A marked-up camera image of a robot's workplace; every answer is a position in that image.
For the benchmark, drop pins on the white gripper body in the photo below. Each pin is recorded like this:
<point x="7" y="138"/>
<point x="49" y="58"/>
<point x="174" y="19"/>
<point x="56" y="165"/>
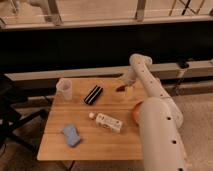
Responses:
<point x="129" y="91"/>

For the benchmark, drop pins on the red pepper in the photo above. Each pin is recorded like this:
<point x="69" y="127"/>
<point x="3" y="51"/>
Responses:
<point x="120" y="88"/>

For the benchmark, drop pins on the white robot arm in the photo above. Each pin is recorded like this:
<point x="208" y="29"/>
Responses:
<point x="159" y="120"/>

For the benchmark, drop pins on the orange ceramic bowl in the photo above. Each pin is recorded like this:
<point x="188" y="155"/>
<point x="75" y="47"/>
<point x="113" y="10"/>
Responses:
<point x="136" y="112"/>

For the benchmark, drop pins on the black striped case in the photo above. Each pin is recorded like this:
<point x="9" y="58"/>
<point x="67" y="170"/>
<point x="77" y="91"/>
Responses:
<point x="93" y="95"/>

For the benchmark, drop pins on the wooden folding table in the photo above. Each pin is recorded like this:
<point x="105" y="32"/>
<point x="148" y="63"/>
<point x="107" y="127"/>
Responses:
<point x="97" y="143"/>

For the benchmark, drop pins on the clear plastic cup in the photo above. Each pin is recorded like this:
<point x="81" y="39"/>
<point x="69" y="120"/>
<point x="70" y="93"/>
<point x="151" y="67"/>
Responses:
<point x="65" y="88"/>

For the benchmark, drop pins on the blue sponge cloth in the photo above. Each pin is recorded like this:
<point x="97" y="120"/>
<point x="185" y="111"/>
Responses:
<point x="71" y="134"/>

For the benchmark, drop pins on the black chair base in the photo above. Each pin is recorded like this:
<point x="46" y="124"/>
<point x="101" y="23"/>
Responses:
<point x="10" y="118"/>

